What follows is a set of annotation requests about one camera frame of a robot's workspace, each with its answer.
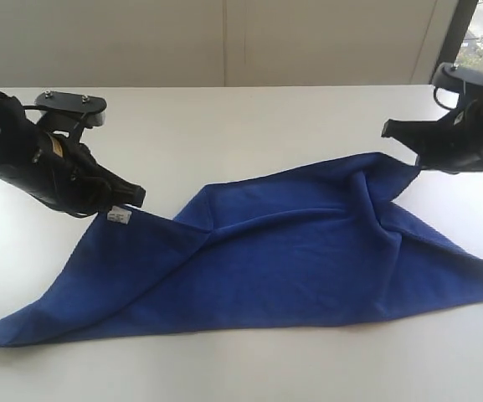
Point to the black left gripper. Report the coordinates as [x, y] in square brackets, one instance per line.
[57, 172]

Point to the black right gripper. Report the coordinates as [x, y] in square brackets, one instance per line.
[452, 144]

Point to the blue towel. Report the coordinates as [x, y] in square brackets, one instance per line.
[323, 245]

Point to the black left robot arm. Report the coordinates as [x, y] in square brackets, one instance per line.
[42, 154]

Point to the white clothing label tag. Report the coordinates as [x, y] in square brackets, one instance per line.
[119, 215]

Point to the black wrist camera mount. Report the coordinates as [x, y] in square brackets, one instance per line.
[69, 112]
[464, 81]

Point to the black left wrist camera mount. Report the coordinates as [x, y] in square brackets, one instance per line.
[69, 112]

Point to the black window frame post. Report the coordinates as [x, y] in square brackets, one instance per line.
[455, 34]

